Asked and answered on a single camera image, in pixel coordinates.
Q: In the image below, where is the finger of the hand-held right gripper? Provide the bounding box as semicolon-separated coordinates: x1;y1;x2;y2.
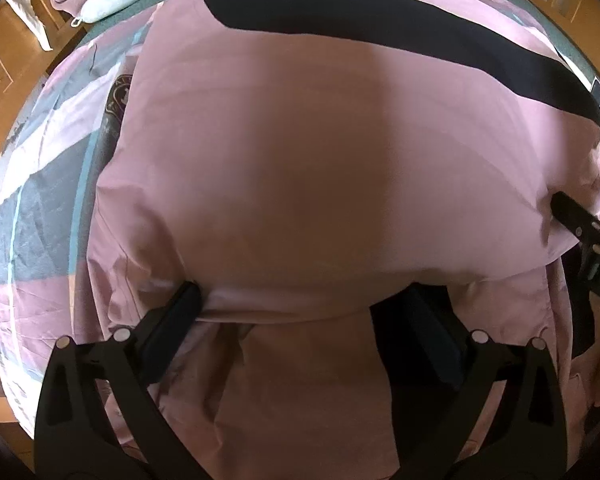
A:
551;190;600;257

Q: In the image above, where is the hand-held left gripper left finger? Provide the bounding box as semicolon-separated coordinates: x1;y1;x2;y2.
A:
32;281;203;480

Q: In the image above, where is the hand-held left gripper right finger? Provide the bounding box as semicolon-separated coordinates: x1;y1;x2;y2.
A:
400;285;568;480

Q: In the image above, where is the pink jacket with black stripes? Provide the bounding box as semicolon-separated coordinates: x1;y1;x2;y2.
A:
87;0;600;480

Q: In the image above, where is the pink grey plaid bed sheet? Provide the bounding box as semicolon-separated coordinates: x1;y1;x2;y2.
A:
0;0;171;441

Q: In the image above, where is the white towel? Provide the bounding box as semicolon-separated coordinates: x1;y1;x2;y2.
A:
5;0;55;52

